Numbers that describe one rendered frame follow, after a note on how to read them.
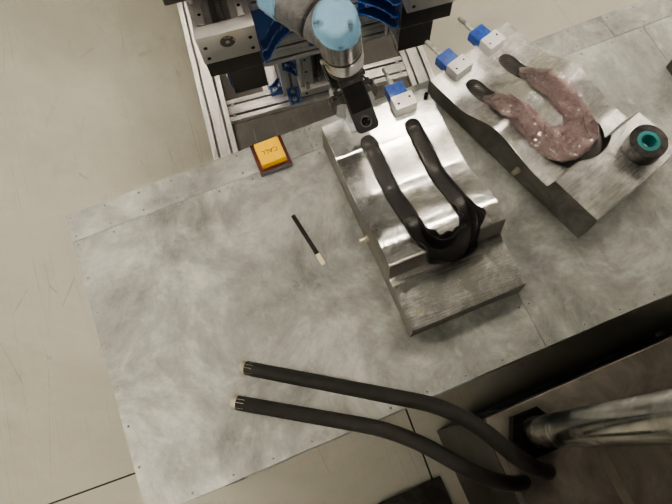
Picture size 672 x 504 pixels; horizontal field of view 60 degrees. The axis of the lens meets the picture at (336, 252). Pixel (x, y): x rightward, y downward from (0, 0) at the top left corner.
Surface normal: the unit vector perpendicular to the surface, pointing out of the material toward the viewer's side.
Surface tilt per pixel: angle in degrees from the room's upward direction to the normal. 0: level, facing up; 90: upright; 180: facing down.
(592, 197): 0
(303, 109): 0
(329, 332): 0
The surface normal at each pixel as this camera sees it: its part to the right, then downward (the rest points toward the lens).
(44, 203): -0.04, -0.33
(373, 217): -0.21, -0.70
